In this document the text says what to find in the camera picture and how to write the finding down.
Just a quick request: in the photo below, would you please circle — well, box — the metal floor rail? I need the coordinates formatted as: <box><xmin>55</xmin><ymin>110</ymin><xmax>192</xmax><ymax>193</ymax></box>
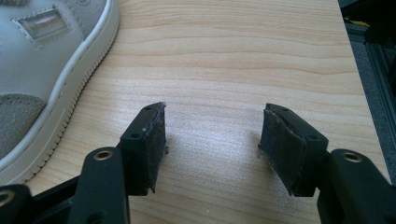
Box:
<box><xmin>344</xmin><ymin>21</ymin><xmax>396</xmax><ymax>153</ymax></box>

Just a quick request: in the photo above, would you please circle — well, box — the black metal stand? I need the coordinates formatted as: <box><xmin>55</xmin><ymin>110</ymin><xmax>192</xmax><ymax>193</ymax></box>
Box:
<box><xmin>340</xmin><ymin>0</ymin><xmax>396</xmax><ymax>45</ymax></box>

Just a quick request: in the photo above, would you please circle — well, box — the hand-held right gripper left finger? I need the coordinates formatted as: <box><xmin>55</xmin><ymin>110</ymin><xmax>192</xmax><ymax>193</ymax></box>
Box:
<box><xmin>119</xmin><ymin>101</ymin><xmax>168</xmax><ymax>197</ymax></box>

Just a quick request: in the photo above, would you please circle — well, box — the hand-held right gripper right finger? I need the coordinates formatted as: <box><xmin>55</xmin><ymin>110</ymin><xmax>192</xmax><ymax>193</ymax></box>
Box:
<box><xmin>257</xmin><ymin>103</ymin><xmax>330</xmax><ymax>198</ymax></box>

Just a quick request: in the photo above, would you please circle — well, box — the grey white sneaker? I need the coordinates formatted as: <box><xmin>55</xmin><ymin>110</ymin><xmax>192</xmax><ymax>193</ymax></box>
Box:
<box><xmin>0</xmin><ymin>0</ymin><xmax>120</xmax><ymax>187</ymax></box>

